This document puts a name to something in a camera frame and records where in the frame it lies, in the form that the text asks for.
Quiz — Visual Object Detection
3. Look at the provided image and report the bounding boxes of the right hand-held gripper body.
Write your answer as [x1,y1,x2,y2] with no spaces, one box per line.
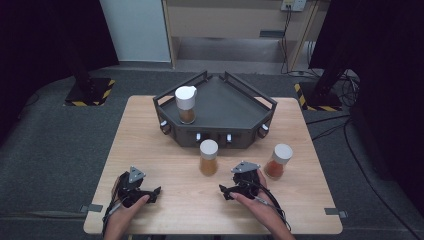
[229,161,265,198]

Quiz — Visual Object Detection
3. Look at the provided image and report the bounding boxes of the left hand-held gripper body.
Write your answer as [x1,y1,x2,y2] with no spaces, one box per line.
[114,166,151,209]

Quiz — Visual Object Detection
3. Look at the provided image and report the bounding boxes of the red spice jar white lid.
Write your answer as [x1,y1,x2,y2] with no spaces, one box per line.
[263,143,294,181]

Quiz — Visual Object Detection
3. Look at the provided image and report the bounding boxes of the yellow spice jar white lid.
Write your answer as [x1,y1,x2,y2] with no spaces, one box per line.
[199,139,220,177]

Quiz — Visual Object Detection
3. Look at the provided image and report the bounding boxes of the dark grey corner rack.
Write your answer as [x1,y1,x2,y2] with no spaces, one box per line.
[152,69,278,150]

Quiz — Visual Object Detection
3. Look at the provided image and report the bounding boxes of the brown spice jar white lid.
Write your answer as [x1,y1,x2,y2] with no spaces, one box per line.
[174,85,198,126]

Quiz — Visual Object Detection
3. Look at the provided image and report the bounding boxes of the person's left hand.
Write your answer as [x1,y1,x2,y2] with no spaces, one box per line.
[106,194,151,229]

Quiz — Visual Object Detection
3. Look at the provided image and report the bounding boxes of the person's right hand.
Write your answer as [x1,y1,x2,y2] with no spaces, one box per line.
[229,169,285,230]

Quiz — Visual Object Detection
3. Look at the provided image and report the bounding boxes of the grey tape piece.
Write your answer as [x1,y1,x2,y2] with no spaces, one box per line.
[79,203,104,214]
[324,207,349,219]

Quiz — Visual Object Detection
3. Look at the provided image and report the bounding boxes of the black stand with striped base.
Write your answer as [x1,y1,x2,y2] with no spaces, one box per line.
[64,49,116,107]
[294,49,351,112]

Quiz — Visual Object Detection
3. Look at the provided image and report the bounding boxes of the grey shelf label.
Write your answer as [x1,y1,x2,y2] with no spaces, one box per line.
[259,30,286,39]

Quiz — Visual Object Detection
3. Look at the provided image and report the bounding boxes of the white panel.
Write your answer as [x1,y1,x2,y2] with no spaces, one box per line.
[99,0,172,63]

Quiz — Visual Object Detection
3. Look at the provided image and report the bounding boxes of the black curtain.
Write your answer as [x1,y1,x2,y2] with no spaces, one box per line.
[308,0,424,209]
[0,0,120,148]

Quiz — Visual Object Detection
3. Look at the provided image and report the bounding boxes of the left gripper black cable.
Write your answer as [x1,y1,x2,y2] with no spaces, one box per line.
[101,196,123,236]

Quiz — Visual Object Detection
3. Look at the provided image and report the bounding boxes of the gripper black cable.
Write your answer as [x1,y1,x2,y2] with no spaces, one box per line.
[101,196,123,236]
[246,179,293,232]

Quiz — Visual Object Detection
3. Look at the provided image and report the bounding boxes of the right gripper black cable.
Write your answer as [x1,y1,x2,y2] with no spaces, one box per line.
[246,179,293,232]

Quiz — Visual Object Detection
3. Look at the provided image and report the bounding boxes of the black floor cable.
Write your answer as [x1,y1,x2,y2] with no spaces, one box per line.
[305,114,424,240]

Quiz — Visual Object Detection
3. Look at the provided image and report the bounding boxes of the black cable bundle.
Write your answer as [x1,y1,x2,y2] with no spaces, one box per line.
[338,69,362,108]

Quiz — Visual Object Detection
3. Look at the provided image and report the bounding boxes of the black socket cable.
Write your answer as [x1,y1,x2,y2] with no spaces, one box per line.
[280,9,293,75]

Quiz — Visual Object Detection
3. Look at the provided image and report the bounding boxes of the white wall socket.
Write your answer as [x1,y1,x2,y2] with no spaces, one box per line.
[280,0,307,12]

